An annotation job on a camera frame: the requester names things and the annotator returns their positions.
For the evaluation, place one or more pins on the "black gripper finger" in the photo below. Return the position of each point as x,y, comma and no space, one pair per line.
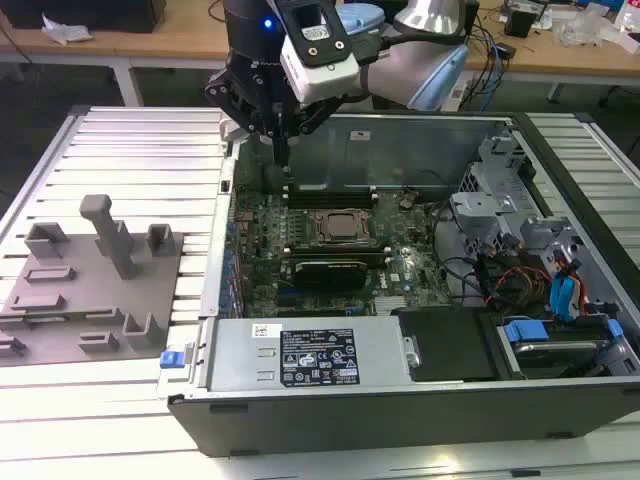
320,115
220,95

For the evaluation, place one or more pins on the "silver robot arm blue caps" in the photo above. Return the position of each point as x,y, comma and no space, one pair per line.
400,65

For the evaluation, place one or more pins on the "RAM slot white clips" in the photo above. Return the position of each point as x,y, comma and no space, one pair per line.
340,250
330,199
330,187
285,259

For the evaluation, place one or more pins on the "silver CPU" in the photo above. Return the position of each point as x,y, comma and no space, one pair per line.
342,226

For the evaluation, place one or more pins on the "CPU socket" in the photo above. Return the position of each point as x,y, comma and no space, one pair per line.
311,235

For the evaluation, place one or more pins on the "silver coin cell battery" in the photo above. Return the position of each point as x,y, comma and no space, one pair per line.
406,201

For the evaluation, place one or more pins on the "black box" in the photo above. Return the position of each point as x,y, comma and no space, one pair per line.
100,15

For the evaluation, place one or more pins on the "green motherboard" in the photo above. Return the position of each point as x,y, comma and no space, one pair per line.
400,240

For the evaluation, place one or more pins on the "black Nvidia graphics card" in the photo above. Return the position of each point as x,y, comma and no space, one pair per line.
330,275

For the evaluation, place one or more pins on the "white crumpled paper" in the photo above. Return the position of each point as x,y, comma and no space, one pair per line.
65,30

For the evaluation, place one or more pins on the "grey metal drive cage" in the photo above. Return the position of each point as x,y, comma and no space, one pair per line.
475,215

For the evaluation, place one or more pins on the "silver chipset heatsink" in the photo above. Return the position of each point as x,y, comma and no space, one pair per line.
400,305

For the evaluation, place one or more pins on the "small black device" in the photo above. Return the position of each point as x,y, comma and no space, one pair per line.
520,22

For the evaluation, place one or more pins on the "grey parts rack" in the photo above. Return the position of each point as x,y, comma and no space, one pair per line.
100,300

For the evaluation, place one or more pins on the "silver power supply unit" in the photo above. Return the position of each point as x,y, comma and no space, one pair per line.
240,360

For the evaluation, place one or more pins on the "black plastic shroud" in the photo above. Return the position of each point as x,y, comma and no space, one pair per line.
445,345

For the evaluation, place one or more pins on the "blue plastic case latch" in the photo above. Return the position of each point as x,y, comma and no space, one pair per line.
170,361

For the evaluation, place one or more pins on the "clear plastic bags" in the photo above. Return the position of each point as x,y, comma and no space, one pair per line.
585,27

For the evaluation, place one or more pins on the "hard disk blue carrier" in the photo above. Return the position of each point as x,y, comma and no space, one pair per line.
525,331

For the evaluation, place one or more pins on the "black open PC case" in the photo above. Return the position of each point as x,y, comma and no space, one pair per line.
400,425

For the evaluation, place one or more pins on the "red white package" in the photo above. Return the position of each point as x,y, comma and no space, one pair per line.
631,25

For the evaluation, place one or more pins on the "white plastic bracket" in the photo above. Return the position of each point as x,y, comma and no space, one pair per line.
230,131

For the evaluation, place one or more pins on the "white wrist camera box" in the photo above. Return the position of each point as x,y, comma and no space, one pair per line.
325,75

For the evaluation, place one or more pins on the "wooden desk white frame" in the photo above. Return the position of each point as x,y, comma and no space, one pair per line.
150,42
575,60

